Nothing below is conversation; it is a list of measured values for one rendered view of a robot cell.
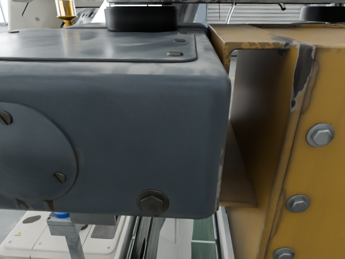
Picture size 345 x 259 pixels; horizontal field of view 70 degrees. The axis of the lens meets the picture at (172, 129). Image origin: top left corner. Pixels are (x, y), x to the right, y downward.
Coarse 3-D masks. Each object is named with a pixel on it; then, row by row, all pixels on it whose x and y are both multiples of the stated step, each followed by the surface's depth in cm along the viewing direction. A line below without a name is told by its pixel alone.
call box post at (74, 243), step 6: (78, 234) 76; (66, 240) 74; (72, 240) 74; (78, 240) 76; (72, 246) 75; (78, 246) 76; (72, 252) 76; (78, 252) 76; (72, 258) 78; (78, 258) 78; (84, 258) 81
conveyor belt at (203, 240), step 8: (136, 224) 124; (200, 224) 124; (208, 224) 124; (200, 232) 120; (208, 232) 120; (192, 240) 116; (200, 240) 116; (208, 240) 116; (192, 248) 112; (200, 248) 112; (208, 248) 112; (128, 256) 108; (192, 256) 108; (200, 256) 108; (208, 256) 108; (216, 256) 108
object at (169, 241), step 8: (168, 224) 55; (176, 224) 54; (184, 224) 73; (192, 224) 92; (160, 232) 59; (168, 232) 57; (176, 232) 55; (184, 232) 73; (192, 232) 96; (160, 240) 71; (168, 240) 71; (176, 240) 72; (184, 240) 74; (160, 248) 73; (168, 248) 72; (176, 248) 72; (184, 248) 76; (160, 256) 74; (168, 256) 73; (176, 256) 74; (184, 256) 77
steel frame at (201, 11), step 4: (200, 4) 661; (204, 4) 660; (200, 8) 665; (204, 8) 665; (200, 12) 670; (204, 12) 670; (200, 16) 674; (204, 16) 674; (196, 20) 679; (200, 20) 678; (204, 20) 677; (204, 24) 682
